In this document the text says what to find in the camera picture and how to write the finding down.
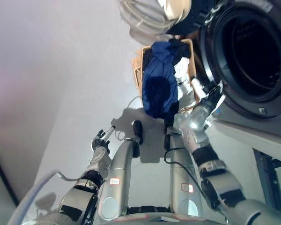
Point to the grey washing machine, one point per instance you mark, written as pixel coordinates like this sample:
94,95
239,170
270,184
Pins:
248,126

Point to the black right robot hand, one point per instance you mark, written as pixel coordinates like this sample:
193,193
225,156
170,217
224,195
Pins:
213,93

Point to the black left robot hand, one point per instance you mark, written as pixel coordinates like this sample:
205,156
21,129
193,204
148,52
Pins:
100,140

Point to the silver left robot leg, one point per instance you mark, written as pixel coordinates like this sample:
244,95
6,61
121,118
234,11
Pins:
118,164

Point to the black garment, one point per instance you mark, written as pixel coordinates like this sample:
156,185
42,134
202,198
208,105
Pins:
181,48

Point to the black right robot foot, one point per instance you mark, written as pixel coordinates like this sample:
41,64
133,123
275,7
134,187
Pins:
169,123

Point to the white garment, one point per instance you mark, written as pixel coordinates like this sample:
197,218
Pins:
183,68

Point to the brown laundry basket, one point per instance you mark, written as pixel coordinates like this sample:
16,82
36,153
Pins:
137,70

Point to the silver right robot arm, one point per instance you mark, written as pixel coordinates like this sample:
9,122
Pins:
199,117

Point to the grey robot torso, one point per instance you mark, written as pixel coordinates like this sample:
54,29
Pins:
161,214

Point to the black metal stand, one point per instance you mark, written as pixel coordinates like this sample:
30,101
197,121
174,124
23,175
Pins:
269,168

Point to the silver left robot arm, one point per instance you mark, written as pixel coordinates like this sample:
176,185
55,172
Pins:
82,201

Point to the white appliance enclosure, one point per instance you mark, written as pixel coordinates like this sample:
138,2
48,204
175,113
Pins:
236,138

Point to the blue garment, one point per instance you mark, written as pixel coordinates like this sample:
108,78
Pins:
159,93

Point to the black left robot foot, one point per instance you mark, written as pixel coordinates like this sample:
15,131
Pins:
137,131

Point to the round washing machine door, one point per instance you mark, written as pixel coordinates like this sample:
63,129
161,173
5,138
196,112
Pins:
142,18

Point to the black robot foot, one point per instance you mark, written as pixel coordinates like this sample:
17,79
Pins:
137,131
169,123

